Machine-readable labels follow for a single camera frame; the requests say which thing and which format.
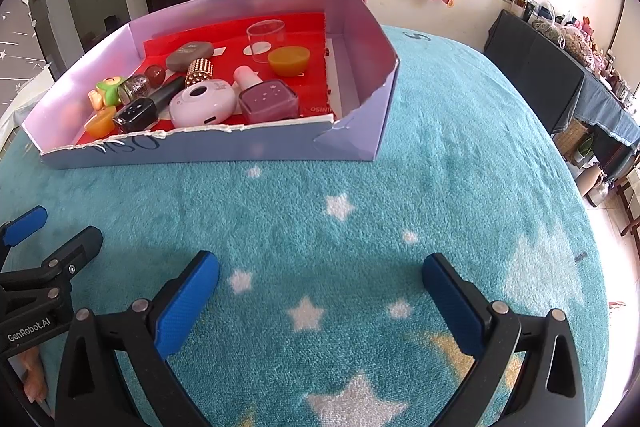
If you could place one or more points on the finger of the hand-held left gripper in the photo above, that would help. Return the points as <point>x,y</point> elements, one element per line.
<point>25,222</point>
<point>75,249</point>

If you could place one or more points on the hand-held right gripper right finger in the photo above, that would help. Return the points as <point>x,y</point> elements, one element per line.
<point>455,307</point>

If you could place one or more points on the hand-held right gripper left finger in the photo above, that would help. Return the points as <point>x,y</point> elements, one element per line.
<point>185,307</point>

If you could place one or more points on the orange jelly cup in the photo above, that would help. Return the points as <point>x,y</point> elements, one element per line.
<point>288,61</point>
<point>100,123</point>

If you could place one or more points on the black nail polish bottle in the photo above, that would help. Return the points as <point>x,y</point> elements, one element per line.
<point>135,114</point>

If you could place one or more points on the green-hooded bear toy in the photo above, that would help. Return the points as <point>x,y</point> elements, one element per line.
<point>107,91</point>

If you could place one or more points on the glitter nail polish bottle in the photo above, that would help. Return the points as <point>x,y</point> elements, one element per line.
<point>136,87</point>

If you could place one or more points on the white pink round device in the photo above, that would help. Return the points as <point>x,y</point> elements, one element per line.
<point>202,104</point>

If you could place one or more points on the gold studded cylinder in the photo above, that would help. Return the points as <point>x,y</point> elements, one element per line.
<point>200,72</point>

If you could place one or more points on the pink nail polish bottle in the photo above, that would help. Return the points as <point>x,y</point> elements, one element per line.
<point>267,99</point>

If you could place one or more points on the purple cardboard box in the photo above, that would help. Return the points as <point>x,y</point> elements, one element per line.
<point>360,82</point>

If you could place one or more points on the clear plastic cup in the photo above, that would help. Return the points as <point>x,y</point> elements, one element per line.
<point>266,39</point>

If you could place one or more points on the person's left hand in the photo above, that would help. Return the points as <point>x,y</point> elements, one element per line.
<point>34,374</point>

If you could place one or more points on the teal moon star blanket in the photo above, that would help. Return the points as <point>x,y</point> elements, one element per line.
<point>400,167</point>

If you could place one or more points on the woven basket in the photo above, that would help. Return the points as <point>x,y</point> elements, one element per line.
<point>572,139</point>

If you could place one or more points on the table with blue cloth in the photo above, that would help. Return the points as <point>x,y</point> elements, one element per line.
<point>535,67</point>

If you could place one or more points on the red paper box lining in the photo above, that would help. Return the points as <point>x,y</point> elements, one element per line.
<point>220,32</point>

